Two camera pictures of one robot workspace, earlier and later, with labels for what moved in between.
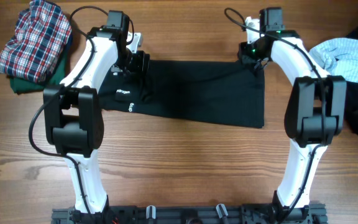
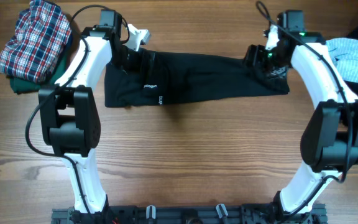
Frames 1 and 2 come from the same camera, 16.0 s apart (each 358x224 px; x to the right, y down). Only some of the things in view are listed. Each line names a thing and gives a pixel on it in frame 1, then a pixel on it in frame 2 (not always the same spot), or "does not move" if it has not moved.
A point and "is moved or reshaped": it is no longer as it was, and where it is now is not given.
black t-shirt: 230,93 is moved or reshaped
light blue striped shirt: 355,60 does not move
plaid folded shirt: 41,33 does not move
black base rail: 192,214 does not move
